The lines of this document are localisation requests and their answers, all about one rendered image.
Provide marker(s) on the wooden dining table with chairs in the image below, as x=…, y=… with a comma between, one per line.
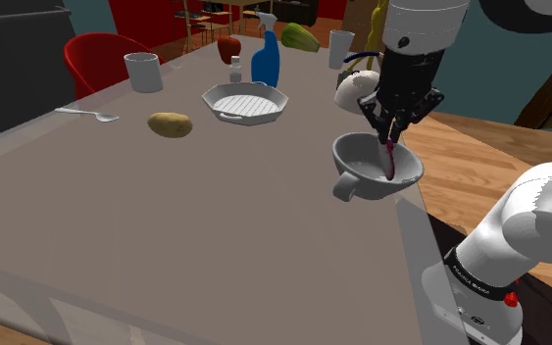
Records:
x=199, y=19

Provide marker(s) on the purple knife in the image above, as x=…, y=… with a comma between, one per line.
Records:
x=390, y=160

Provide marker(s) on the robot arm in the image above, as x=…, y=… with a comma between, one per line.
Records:
x=533, y=224

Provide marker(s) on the grey table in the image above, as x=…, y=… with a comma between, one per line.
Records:
x=184, y=215

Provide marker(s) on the brown potato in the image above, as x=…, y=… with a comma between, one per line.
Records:
x=170, y=124

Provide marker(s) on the grey grill pan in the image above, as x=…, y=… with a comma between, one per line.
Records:
x=247, y=106

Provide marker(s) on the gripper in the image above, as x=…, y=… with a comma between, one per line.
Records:
x=407, y=79

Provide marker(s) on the green squash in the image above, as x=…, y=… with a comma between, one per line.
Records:
x=299, y=38

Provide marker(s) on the yellow curvy object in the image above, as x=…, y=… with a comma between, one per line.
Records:
x=377, y=28

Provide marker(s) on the dark cabinet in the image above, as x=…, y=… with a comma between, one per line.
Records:
x=12, y=67

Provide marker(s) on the blue spray bottle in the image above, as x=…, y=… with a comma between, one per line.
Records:
x=266, y=59

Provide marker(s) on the dark sofa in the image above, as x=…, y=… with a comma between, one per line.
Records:
x=299, y=10

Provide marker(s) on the red chair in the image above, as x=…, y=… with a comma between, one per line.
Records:
x=91, y=57

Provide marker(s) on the grey mug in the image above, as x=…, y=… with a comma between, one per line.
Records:
x=144, y=74

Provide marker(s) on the white spoon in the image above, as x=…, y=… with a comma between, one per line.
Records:
x=103, y=116

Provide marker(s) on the red bell pepper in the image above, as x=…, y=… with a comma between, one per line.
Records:
x=229, y=49

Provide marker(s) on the small clear bottle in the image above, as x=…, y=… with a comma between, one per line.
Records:
x=235, y=71

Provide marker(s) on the white tall cup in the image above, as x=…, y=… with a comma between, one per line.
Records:
x=340, y=48

